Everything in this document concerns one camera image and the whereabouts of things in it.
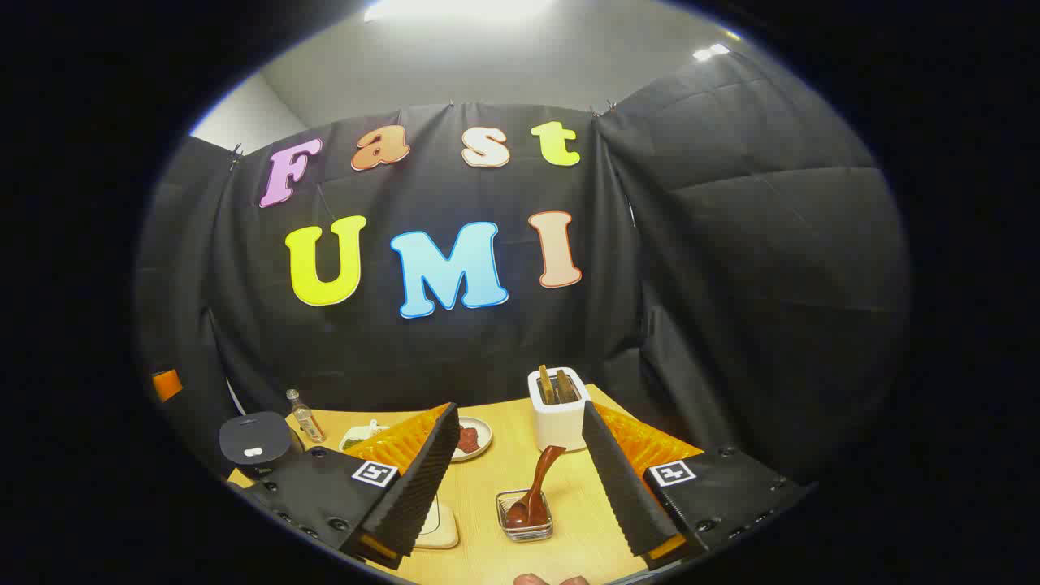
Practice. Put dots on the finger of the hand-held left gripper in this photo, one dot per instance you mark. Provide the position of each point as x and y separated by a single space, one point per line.
166 384

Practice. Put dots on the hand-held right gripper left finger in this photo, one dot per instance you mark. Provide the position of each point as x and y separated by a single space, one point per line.
418 487

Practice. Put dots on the divided white bean dish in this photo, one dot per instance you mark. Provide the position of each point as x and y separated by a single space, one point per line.
361 435

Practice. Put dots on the long ceiling light panel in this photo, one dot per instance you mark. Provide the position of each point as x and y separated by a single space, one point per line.
455 8

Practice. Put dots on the brown wooden spoon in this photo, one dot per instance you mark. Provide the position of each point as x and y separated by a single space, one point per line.
528 508

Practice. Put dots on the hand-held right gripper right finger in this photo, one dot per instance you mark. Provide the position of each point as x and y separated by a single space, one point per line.
626 496

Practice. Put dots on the white toaster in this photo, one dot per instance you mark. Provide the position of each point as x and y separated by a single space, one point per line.
561 426

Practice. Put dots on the brown toast slice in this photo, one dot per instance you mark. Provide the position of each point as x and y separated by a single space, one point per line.
545 383
565 385

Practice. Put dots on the round white plate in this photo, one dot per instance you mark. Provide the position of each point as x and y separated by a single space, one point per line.
484 443

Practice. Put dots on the black and white rice cooker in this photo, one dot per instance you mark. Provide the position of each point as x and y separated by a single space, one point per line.
256 435

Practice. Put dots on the black backdrop cloth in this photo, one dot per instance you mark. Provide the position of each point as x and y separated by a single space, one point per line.
731 284

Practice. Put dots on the square metal chopstick holder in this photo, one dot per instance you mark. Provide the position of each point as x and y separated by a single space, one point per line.
524 534

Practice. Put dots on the small clear bottle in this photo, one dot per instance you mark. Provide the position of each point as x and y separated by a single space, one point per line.
306 422

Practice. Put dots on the small ceiling light panel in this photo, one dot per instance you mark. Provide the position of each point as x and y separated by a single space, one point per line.
711 52

